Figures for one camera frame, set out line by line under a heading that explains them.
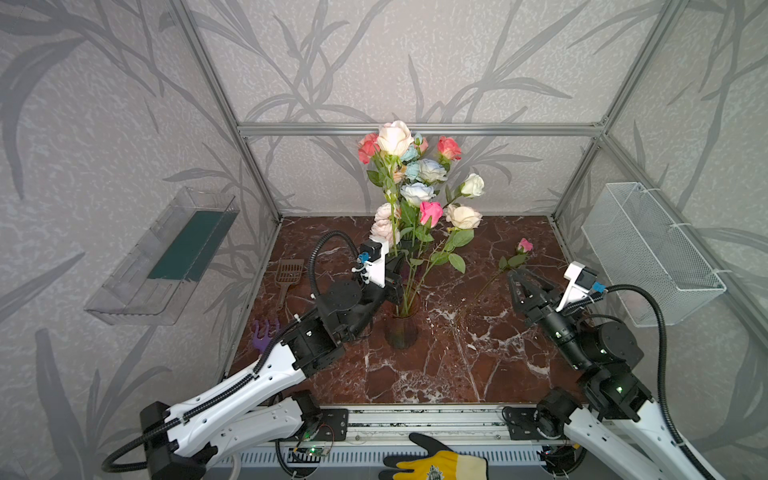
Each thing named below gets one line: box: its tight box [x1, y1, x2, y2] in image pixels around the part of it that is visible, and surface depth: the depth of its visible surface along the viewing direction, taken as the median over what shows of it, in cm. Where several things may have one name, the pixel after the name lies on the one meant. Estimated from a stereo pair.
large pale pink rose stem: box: [407, 204, 483, 315], surface depth 65 cm
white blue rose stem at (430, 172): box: [416, 158, 448, 186], surface depth 77 cm
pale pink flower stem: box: [369, 202, 401, 247], surface depth 71 cm
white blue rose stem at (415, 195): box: [400, 182, 436, 315], surface depth 67 cm
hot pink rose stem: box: [402, 201, 444, 316], surface depth 63 cm
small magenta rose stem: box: [474, 238, 534, 303], surface depth 108 cm
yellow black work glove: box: [378, 433, 488, 480], surface depth 68 cm
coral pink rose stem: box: [437, 136, 462, 172], surface depth 84 cm
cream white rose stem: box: [442, 173, 485, 210], surface depth 72 cm
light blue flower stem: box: [402, 144, 421, 182], surface depth 82 cm
